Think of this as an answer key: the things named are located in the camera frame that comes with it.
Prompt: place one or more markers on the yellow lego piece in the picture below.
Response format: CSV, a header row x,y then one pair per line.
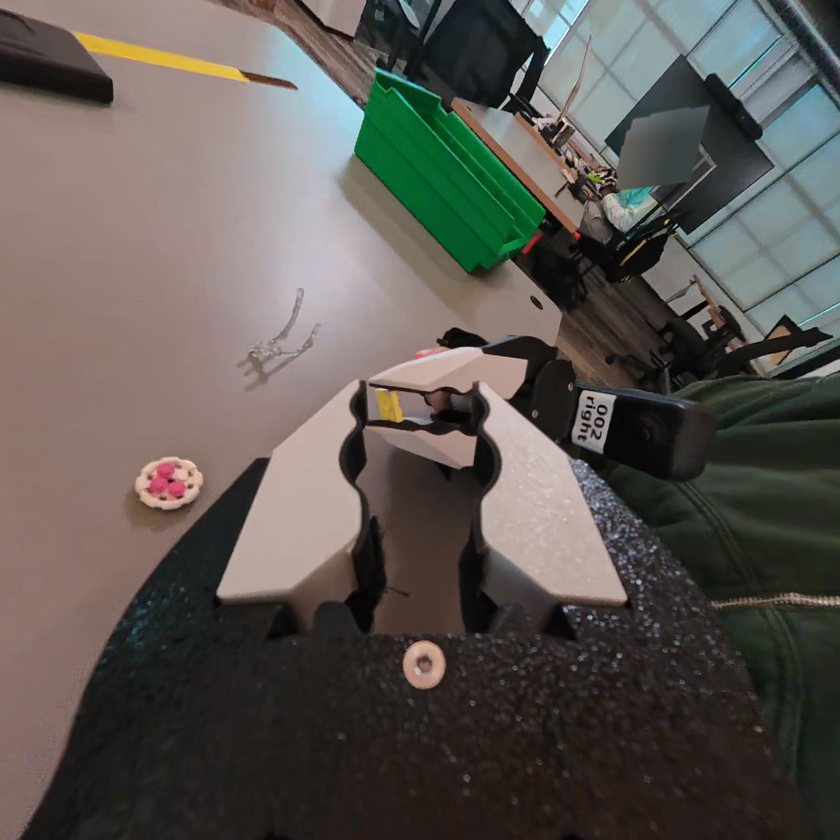
x,y
389,405

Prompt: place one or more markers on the yellow tape strip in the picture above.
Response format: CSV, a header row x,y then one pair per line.
x,y
164,58

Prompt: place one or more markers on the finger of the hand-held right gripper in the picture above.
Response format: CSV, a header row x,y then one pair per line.
x,y
439,446
446,371

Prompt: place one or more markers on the green nested plastic bins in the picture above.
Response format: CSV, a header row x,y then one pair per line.
x,y
426,170

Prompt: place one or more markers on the black flat case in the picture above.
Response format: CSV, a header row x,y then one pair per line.
x,y
46,59

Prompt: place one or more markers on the person's green jacket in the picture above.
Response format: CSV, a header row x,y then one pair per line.
x,y
754,525

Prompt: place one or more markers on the black wall monitor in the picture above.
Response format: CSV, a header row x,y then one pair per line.
x,y
735,164

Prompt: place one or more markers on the person's right hand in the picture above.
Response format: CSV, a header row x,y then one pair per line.
x,y
430,354

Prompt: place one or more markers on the black cart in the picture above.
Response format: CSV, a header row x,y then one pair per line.
x,y
479,46

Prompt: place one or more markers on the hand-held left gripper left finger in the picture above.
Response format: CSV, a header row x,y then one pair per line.
x,y
295,525

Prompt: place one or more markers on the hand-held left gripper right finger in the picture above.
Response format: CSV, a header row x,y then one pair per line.
x,y
544,525

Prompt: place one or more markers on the transparent lego piece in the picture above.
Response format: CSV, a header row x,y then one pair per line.
x,y
266,349

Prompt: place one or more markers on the black video bar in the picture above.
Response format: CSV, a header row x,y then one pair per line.
x,y
732,105

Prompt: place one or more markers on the white round lego plate pink studs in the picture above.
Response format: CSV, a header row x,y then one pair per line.
x,y
167,484

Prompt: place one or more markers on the black and yellow chair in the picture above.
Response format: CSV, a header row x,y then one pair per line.
x,y
630,256

